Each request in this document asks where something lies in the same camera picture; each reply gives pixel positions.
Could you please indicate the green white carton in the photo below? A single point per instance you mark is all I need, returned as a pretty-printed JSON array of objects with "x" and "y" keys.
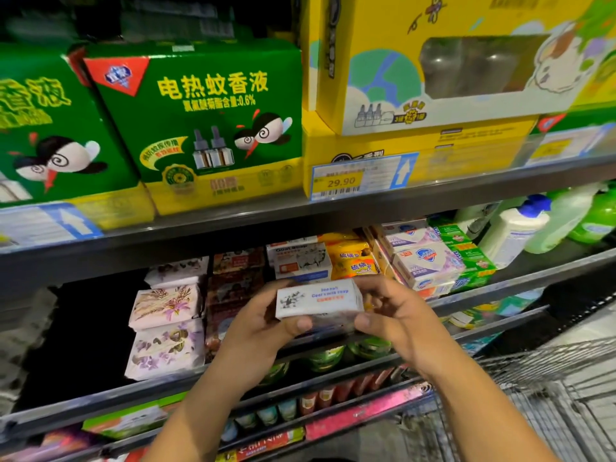
[{"x": 135, "y": 416}]

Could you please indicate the person's right forearm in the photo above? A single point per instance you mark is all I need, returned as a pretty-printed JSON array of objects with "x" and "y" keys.
[{"x": 491, "y": 414}]

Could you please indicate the stack of pink soap boxes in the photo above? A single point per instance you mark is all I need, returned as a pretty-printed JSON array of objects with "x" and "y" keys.
[{"x": 236, "y": 284}]

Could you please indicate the stack of white purple soap boxes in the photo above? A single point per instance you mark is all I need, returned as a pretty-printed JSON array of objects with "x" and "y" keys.
[{"x": 428, "y": 264}]

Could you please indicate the person's left hand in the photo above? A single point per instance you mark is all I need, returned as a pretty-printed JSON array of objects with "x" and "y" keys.
[{"x": 248, "y": 341}]

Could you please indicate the row of red tubes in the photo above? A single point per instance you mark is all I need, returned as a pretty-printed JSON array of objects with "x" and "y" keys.
[{"x": 351, "y": 388}]

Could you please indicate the large yellow box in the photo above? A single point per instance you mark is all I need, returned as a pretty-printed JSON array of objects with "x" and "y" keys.
[{"x": 385, "y": 33}]

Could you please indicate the pink flat pack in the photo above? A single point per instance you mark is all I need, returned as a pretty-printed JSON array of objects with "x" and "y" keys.
[{"x": 371, "y": 411}]

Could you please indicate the yellow red flat pack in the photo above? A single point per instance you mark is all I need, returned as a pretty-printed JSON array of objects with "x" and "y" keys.
[{"x": 265, "y": 444}]

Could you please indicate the stack of floral soap boxes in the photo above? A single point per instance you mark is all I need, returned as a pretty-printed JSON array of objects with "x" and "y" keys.
[{"x": 164, "y": 346}]

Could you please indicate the person's right hand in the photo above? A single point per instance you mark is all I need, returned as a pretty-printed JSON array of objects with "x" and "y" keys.
[{"x": 409, "y": 327}]

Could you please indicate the row of dark green packs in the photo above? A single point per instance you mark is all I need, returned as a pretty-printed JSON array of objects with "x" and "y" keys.
[{"x": 144, "y": 24}]

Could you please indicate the flat yellow box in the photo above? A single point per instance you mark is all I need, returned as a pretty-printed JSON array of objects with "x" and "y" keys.
[{"x": 462, "y": 154}]

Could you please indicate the stack of white orange soap boxes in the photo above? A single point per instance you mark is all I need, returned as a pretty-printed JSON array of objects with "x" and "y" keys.
[{"x": 300, "y": 260}]

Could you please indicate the row of pink orange packets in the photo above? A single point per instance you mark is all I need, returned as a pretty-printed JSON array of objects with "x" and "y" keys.
[{"x": 48, "y": 445}]

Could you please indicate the teal packets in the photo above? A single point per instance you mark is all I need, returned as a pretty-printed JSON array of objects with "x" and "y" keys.
[{"x": 481, "y": 343}]

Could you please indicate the green box mosquito print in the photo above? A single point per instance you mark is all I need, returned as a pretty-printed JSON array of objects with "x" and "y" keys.
[
  {"x": 212, "y": 101},
  {"x": 58, "y": 120}
]

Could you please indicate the stack of yellow soap boxes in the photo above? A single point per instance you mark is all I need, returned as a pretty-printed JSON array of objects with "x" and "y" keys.
[{"x": 351, "y": 257}]

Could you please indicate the white blue price tag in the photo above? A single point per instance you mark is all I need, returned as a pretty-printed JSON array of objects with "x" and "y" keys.
[
  {"x": 361, "y": 176},
  {"x": 568, "y": 146},
  {"x": 48, "y": 226}
]

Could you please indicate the row of blue white tubes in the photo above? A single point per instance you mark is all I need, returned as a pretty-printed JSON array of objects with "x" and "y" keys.
[{"x": 260, "y": 418}]

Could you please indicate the white blue print soap box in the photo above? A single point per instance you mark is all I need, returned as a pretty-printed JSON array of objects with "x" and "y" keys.
[{"x": 318, "y": 300}]

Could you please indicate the bright green hand sanitizer bottle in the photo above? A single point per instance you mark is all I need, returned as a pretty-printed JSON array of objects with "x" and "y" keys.
[{"x": 599, "y": 221}]

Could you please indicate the stack of green soap boxes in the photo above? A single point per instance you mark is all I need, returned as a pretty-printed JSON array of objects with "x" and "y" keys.
[{"x": 472, "y": 260}]

